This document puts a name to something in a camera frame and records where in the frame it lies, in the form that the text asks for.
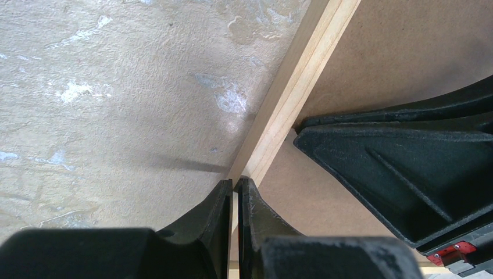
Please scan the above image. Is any brown backing board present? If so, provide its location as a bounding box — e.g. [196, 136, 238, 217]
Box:
[258, 1, 492, 236]

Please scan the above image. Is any wooden picture frame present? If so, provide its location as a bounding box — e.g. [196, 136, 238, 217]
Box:
[227, 0, 363, 279]

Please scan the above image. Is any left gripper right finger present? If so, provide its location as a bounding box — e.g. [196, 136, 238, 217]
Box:
[237, 178, 423, 278]

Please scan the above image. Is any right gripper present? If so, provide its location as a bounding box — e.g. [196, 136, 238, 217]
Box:
[294, 123, 492, 277]

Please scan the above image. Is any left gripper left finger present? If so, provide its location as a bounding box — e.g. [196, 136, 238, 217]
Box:
[1, 180, 233, 278]

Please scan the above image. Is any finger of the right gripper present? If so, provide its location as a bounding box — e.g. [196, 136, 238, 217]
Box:
[296, 76, 492, 133]

